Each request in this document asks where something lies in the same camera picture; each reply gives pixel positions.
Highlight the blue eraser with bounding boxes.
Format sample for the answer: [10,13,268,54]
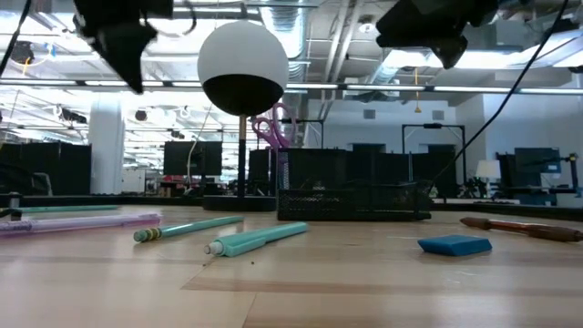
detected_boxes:
[417,234,494,257]

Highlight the small grey post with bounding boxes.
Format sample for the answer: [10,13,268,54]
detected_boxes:
[7,191,23,220]

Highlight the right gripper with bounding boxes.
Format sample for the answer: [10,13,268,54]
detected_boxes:
[375,0,500,69]

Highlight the purple pen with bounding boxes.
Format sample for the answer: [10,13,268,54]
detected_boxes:
[0,211,163,239]

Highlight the dark workstation monitor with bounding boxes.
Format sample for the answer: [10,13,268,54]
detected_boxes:
[514,147,562,175]

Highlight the black aluminium table frame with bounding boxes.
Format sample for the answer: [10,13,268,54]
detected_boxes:
[0,193,583,223]

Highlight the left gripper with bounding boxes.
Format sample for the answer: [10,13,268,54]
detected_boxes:
[72,0,174,95]

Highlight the white shade table lamp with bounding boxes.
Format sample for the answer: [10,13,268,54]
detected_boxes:
[476,159,502,197]

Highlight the black partition panels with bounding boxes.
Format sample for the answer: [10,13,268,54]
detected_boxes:
[0,141,92,196]

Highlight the white globe lamp black base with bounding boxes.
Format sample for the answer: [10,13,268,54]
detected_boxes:
[197,20,291,212]

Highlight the brown pen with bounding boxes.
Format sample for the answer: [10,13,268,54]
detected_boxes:
[459,216,583,243]

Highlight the thick teal pen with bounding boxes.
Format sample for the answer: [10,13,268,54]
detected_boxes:
[203,221,310,258]

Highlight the black office monitor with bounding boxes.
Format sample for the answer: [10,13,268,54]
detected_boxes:
[163,140,223,177]

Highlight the black mesh desk organizer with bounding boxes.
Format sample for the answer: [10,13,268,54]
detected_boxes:
[276,148,433,223]

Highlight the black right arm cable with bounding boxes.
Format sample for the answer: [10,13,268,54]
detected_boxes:
[430,0,570,186]

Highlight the black tubular stand frame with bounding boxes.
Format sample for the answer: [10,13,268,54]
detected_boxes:
[401,122,466,186]

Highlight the grey office chair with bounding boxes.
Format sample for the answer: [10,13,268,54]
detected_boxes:
[29,171,54,196]

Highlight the purple handled scissors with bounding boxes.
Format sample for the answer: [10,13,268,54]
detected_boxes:
[251,102,298,154]

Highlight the teal pencil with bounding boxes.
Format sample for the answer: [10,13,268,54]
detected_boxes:
[0,204,120,215]
[133,215,246,243]

